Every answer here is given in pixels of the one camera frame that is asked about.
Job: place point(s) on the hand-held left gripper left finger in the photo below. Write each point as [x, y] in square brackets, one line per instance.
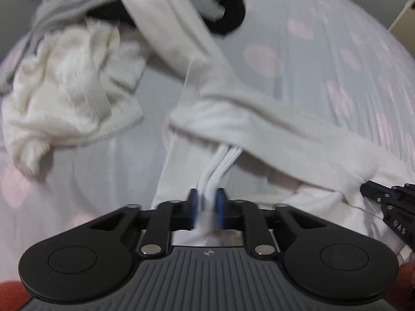
[193, 209]

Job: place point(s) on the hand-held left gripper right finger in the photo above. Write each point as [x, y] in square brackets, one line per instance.
[220, 208]

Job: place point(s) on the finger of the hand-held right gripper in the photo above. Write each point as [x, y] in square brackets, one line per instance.
[373, 191]

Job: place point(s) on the white long-sleeve garment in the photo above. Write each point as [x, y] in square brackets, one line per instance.
[227, 81]

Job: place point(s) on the cream cabinet door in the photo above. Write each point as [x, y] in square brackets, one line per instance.
[403, 17]

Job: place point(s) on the cream ribbed knit garment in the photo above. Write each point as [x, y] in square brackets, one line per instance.
[64, 87]

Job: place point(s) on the black garment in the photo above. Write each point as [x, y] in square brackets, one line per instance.
[230, 16]

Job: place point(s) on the person's orange clothing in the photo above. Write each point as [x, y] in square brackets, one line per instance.
[11, 296]

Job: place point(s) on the grey garment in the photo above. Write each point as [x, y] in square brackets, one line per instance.
[64, 3]

